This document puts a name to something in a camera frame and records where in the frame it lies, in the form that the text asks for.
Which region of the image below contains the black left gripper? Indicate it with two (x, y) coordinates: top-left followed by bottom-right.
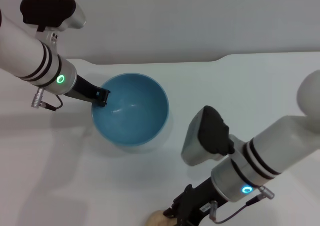
(65, 74), (112, 108)

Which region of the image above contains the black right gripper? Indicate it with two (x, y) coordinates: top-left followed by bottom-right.
(162, 177), (226, 226)

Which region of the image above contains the beige egg yolk pastry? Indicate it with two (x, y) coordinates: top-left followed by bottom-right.
(145, 209), (177, 226)

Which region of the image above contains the blue ceramic bowl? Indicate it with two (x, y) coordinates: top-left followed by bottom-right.
(91, 72), (170, 146)

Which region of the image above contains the black cable with silver connector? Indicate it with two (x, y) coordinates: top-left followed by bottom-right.
(30, 87), (64, 111)
(209, 185), (276, 223)

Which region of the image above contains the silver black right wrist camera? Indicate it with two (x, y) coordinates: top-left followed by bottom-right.
(180, 105), (236, 167)

